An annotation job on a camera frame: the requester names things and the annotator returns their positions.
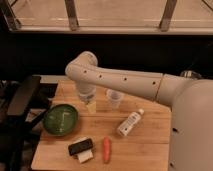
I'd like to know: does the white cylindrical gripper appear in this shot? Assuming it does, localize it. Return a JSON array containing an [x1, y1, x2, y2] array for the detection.
[[77, 84, 96, 113]]

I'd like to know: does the green ceramic bowl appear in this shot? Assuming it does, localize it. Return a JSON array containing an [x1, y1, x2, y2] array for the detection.
[[42, 104, 78, 136]]

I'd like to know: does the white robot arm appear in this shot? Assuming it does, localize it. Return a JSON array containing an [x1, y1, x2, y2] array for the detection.
[[65, 51, 213, 171]]

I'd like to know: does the clear plastic cup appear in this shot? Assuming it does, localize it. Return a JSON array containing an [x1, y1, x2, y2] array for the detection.
[[106, 89, 124, 109]]

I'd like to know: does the wooden cutting board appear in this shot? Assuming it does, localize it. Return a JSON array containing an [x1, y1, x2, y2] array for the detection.
[[31, 81, 171, 171]]

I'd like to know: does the orange carrot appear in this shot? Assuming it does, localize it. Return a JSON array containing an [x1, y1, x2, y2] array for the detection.
[[103, 137, 111, 163]]

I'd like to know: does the white plastic bottle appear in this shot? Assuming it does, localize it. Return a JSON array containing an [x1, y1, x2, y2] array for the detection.
[[117, 109, 144, 136]]

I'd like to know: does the black rectangular block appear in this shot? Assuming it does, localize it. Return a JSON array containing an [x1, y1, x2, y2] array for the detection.
[[68, 138, 93, 156]]

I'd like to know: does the white sponge block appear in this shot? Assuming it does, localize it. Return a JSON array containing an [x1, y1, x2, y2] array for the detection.
[[75, 137, 93, 163]]

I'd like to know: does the black chair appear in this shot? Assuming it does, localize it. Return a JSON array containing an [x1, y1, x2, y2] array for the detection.
[[0, 76, 51, 171]]

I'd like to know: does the round metal dish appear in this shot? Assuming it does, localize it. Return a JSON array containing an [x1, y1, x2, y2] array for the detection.
[[180, 70, 202, 79]]

